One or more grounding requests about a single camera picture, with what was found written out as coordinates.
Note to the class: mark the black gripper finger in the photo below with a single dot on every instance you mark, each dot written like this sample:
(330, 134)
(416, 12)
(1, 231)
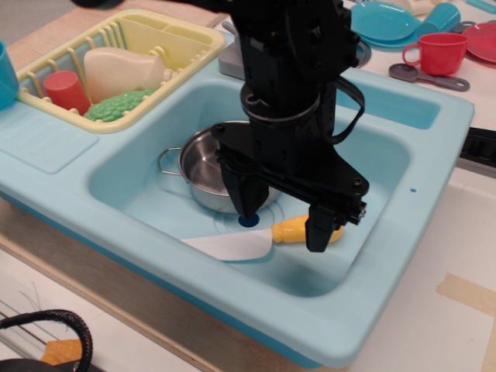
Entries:
(321, 228)
(246, 191)

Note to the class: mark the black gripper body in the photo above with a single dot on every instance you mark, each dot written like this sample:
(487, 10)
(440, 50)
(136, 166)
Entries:
(297, 157)

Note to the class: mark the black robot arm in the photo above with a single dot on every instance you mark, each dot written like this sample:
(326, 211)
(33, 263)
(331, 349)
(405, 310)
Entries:
(294, 54)

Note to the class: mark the small steel pot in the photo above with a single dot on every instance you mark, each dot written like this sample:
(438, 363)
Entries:
(198, 166)

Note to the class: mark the grey toy faucet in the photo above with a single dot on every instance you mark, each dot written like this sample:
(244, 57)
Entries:
(230, 59)

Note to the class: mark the grey plastic spoon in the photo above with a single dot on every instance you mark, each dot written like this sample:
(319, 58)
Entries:
(411, 74)

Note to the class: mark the light blue toy sink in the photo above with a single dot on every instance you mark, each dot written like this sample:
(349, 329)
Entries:
(314, 308)

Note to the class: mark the masking tape strip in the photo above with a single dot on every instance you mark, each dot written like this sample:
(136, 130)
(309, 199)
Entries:
(467, 293)

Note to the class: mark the wooden base board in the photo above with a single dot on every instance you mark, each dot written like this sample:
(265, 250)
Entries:
(159, 315)

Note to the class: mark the blue plastic plate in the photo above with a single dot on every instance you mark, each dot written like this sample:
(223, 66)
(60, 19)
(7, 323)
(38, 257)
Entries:
(384, 24)

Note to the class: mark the green toy vegetable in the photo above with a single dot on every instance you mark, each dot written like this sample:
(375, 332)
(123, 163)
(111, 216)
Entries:
(116, 107)

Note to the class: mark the yellow dish rack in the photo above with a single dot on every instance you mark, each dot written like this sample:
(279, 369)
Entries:
(133, 50)

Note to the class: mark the red mug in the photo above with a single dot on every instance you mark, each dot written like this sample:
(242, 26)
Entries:
(437, 53)

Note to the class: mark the cream plastic bottle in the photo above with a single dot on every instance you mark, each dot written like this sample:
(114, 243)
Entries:
(111, 71)

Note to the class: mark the cream plastic item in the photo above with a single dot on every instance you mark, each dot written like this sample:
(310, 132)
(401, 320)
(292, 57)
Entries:
(417, 7)

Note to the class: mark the blue tumbler cup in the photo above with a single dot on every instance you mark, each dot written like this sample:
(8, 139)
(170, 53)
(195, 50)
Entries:
(443, 18)

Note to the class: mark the red plastic cup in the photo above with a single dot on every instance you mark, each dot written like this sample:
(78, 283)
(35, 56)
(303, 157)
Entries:
(66, 91)

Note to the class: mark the red plastic plate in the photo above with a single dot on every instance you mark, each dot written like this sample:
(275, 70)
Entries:
(481, 40)

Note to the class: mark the orange plastic piece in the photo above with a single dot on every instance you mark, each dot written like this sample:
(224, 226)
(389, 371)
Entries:
(62, 351)

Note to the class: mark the blue cup at left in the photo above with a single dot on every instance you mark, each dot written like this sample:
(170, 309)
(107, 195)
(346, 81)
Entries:
(9, 82)

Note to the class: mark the toy knife yellow handle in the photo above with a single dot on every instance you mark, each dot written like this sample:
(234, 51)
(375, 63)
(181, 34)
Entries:
(250, 245)

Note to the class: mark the black rail at right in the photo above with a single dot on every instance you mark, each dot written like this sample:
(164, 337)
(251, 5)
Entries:
(480, 146)

